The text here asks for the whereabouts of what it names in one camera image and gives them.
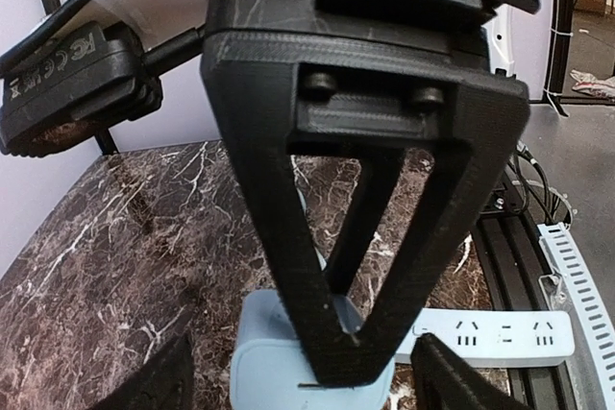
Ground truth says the white slotted cable duct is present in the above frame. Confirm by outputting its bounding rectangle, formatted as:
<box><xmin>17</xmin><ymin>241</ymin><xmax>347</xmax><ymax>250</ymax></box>
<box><xmin>538</xmin><ymin>223</ymin><xmax>614</xmax><ymax>409</ymax></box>

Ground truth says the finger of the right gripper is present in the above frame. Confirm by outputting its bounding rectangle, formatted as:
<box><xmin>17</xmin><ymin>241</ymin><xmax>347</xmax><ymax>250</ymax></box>
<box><xmin>201</xmin><ymin>0</ymin><xmax>529</xmax><ymax>388</ymax></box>

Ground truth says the light blue power strip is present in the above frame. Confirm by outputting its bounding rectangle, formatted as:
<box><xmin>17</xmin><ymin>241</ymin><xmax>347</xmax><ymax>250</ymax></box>
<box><xmin>395</xmin><ymin>308</ymin><xmax>576</xmax><ymax>369</ymax></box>

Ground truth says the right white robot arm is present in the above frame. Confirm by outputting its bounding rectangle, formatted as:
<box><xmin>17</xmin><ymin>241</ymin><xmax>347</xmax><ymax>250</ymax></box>
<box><xmin>1</xmin><ymin>0</ymin><xmax>540</xmax><ymax>388</ymax></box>

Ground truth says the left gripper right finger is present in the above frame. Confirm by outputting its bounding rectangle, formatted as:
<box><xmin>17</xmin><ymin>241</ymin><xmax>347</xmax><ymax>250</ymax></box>
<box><xmin>410</xmin><ymin>333</ymin><xmax>529</xmax><ymax>410</ymax></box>

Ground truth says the small blue charger plug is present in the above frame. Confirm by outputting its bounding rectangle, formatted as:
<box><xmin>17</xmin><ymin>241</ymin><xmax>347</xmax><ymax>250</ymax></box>
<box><xmin>230</xmin><ymin>289</ymin><xmax>395</xmax><ymax>410</ymax></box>

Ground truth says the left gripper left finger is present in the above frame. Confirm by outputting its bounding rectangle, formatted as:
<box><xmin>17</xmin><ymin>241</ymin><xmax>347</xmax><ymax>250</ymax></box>
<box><xmin>91</xmin><ymin>333</ymin><xmax>193</xmax><ymax>410</ymax></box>

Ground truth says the black front table rail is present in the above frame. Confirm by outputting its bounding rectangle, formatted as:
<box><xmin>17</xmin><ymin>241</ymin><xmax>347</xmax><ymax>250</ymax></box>
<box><xmin>470</xmin><ymin>174</ymin><xmax>563</xmax><ymax>410</ymax></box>

